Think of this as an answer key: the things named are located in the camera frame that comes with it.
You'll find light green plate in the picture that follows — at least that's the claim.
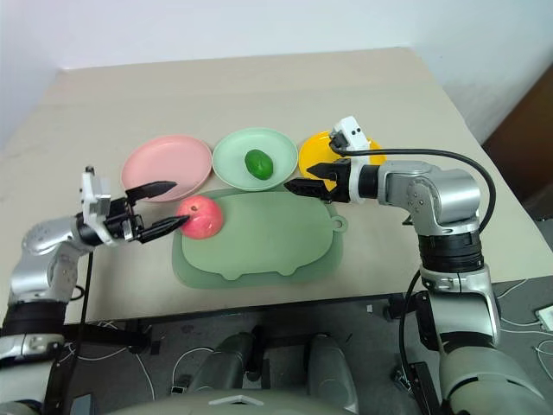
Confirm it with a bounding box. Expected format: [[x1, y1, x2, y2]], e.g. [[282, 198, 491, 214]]
[[212, 126, 299, 192]]

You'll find white box on floor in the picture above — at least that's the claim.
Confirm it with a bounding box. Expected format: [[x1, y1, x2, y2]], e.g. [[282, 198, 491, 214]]
[[534, 304, 553, 332]]

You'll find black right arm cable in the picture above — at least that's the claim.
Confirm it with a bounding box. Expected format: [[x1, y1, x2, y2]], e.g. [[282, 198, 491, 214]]
[[330, 131, 497, 415]]

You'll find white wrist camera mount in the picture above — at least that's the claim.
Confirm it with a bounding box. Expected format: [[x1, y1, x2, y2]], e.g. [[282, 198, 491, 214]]
[[78, 165, 118, 248], [328, 116, 374, 203]]

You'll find pink plate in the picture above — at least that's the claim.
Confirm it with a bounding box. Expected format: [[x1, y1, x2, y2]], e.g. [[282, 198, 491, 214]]
[[120, 134, 213, 203]]

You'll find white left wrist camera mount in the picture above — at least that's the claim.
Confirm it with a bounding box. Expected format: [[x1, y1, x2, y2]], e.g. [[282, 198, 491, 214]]
[[78, 165, 118, 248]]

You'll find dark grey rounded robot leg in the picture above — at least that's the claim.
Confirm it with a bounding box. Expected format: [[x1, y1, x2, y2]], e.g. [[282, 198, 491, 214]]
[[305, 332, 360, 414], [188, 332, 257, 395]]

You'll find white floor cable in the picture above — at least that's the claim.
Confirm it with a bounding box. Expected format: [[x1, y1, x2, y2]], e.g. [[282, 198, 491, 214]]
[[492, 278, 553, 368], [64, 339, 157, 405], [171, 344, 219, 390]]

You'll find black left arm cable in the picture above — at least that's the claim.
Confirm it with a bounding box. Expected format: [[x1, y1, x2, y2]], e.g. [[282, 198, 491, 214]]
[[42, 248, 95, 415]]

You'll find black table leg bracket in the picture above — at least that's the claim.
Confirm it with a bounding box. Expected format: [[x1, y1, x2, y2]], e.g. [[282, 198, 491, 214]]
[[385, 290, 442, 352]]

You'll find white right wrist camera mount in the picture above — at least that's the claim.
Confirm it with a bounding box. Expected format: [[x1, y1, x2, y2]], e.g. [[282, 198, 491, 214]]
[[328, 116, 374, 203]]

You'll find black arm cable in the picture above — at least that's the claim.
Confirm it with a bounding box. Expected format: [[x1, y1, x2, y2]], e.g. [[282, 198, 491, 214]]
[[42, 248, 95, 415], [330, 131, 497, 415]]

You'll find light green hippo-shaped board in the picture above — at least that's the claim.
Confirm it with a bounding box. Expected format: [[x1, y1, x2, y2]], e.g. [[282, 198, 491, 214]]
[[181, 192, 349, 281]]

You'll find black table frame bar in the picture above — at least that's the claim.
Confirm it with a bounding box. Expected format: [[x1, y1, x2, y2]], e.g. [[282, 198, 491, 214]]
[[60, 318, 153, 354]]

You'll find yellow plate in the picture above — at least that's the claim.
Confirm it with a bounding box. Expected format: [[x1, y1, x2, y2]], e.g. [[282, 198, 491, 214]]
[[298, 131, 387, 192]]

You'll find black post between legs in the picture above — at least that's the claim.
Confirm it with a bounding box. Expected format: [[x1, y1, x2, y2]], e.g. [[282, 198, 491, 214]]
[[246, 323, 272, 384]]

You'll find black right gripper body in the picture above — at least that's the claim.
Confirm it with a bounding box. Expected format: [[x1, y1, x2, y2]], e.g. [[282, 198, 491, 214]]
[[332, 157, 353, 204]]

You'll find green round fruit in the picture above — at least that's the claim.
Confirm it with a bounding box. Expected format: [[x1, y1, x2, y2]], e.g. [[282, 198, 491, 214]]
[[245, 149, 275, 180]]

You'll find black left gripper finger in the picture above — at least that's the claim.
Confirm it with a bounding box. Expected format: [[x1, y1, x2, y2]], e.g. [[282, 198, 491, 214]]
[[138, 215, 191, 244], [124, 180, 179, 201]]

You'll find red apple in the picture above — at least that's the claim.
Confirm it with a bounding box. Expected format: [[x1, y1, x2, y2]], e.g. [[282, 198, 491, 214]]
[[175, 195, 225, 240]]

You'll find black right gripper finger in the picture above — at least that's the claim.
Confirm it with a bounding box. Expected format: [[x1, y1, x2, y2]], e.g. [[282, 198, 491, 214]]
[[284, 178, 337, 201], [305, 162, 340, 181]]

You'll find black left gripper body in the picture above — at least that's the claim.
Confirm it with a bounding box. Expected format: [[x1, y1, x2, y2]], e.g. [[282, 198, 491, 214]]
[[103, 195, 146, 242]]

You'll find grey robot torso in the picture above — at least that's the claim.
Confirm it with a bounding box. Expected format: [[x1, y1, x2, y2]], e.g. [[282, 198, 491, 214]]
[[107, 384, 360, 415]]

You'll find brown wooden door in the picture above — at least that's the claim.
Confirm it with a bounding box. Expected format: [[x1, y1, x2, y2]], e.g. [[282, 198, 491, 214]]
[[480, 64, 553, 222]]

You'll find dark green silicone mat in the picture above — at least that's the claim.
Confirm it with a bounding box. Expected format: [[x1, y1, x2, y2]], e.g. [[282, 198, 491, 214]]
[[171, 187, 346, 290]]

